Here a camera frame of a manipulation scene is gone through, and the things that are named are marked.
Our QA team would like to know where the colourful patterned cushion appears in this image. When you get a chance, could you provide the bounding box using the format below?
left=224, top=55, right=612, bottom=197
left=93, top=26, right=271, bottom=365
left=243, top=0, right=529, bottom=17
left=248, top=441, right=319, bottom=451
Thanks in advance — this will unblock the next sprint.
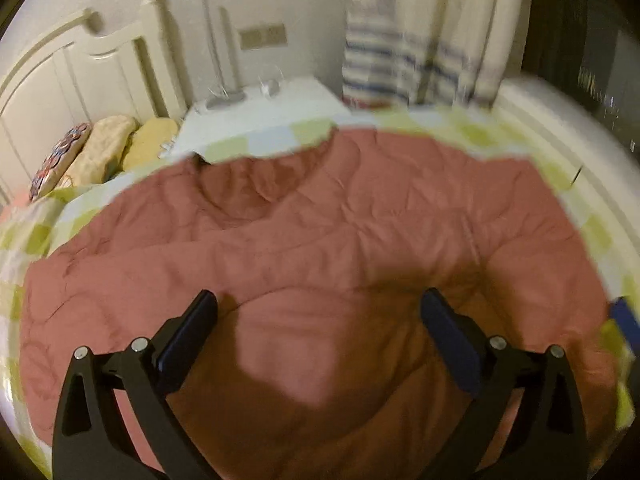
left=28, top=122, right=93, bottom=201

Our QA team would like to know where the white stand lamp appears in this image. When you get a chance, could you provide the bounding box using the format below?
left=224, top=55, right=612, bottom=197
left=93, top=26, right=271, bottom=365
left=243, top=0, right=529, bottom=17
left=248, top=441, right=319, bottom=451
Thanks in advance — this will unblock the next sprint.
left=200, top=0, right=247, bottom=109

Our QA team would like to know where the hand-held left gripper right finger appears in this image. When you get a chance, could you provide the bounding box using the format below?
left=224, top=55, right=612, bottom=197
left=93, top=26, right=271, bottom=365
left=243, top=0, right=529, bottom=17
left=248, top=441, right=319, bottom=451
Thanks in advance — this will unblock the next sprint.
left=420, top=287, right=588, bottom=480

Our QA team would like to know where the green checked bedsheet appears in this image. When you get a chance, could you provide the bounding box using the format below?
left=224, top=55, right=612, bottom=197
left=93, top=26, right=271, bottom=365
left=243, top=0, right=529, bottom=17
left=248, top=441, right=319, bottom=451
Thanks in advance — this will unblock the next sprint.
left=0, top=107, right=640, bottom=480

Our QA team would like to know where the large pink quilted garment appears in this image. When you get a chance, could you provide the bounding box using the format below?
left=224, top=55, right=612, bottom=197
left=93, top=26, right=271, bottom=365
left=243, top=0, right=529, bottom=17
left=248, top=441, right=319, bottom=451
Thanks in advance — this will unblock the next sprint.
left=19, top=127, right=623, bottom=480

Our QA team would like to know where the striped pale curtain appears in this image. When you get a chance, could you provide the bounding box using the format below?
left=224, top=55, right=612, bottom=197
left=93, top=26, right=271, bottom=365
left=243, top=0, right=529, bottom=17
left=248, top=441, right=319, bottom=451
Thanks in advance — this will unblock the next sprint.
left=341, top=0, right=531, bottom=108

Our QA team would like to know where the white bed headboard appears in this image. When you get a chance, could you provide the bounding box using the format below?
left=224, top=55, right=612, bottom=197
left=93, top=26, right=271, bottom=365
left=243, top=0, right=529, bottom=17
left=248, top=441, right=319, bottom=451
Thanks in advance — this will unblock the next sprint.
left=0, top=0, right=188, bottom=206

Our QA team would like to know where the white nightstand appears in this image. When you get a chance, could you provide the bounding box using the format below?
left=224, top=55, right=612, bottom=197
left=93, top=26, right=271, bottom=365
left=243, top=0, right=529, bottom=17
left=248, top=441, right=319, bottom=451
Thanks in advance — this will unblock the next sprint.
left=177, top=75, right=351, bottom=156

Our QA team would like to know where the dark window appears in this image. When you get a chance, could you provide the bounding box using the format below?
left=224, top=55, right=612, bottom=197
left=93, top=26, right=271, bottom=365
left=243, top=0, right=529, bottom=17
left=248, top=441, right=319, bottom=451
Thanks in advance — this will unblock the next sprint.
left=522, top=0, right=640, bottom=156

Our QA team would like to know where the small clear object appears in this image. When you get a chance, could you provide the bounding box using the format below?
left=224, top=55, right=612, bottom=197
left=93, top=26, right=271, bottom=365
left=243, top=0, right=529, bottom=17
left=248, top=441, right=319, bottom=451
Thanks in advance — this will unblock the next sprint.
left=257, top=67, right=285, bottom=97

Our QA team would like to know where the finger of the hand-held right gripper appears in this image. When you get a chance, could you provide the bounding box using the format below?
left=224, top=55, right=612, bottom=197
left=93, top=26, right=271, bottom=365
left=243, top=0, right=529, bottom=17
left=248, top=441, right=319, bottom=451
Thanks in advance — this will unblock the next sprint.
left=609, top=296, right=640, bottom=348

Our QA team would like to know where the white window sill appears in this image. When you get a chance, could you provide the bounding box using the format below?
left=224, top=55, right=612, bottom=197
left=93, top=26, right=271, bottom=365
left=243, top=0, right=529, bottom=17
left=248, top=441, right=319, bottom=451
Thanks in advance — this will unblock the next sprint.
left=492, top=77, right=640, bottom=311

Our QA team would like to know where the wall switch plate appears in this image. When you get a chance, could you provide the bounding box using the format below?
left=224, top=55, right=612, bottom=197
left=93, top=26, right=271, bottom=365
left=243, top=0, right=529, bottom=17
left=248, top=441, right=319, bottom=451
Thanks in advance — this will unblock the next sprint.
left=239, top=24, right=288, bottom=51

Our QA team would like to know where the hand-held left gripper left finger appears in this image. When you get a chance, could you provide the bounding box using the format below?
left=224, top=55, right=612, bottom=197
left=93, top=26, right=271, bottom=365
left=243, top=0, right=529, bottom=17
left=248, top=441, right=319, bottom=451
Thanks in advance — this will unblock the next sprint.
left=51, top=289, right=221, bottom=480

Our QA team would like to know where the plain yellow pillow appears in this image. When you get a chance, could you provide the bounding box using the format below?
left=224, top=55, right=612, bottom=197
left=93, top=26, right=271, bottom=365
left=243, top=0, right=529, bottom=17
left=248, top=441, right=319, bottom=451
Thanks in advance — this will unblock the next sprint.
left=122, top=117, right=180, bottom=171

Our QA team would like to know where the pale yellow floral pillow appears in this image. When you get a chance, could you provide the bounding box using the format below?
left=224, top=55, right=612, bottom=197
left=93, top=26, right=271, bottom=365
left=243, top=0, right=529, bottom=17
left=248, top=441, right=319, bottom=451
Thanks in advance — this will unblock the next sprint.
left=62, top=115, right=138, bottom=186

